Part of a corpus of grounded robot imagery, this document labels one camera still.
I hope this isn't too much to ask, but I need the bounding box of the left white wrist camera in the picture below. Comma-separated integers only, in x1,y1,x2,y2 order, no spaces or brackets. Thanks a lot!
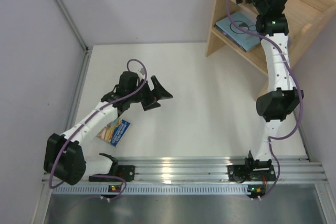
137,68,145,79

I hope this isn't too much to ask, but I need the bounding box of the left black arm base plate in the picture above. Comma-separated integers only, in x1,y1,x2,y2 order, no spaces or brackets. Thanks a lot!
89,164,135,182

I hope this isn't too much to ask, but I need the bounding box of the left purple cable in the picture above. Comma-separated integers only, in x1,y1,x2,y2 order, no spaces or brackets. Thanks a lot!
48,59,148,200

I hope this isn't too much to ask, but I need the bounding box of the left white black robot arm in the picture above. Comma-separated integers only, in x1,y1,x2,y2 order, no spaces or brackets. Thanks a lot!
44,71,173,185

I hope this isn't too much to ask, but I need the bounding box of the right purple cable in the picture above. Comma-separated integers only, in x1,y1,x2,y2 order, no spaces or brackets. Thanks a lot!
226,0,305,200

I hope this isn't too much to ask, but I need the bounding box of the dark purple galaxy book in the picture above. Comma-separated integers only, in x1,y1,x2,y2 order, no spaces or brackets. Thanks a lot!
214,25,247,52

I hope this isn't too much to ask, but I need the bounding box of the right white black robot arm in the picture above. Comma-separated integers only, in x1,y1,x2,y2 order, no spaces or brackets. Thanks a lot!
230,0,303,183

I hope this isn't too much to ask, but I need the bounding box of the perforated cable duct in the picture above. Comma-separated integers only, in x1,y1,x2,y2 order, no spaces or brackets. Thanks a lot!
52,184,265,195

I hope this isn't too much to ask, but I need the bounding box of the light blue swan book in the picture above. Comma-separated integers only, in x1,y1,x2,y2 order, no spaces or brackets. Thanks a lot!
215,11,260,52

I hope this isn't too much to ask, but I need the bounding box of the aluminium mounting rail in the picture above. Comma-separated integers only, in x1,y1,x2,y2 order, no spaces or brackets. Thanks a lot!
41,156,328,183

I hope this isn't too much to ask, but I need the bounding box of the blue colourful picture book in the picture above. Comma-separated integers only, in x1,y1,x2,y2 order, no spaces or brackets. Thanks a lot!
97,118,131,147

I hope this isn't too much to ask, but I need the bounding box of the purple cable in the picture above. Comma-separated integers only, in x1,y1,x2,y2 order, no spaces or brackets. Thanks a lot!
226,0,305,200
48,59,148,200

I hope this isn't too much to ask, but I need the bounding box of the wooden two-tier shelf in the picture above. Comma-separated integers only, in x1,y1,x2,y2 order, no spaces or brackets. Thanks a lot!
206,0,335,74

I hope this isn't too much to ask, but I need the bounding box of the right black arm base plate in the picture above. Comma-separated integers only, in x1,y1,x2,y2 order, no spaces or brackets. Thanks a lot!
227,165,276,183

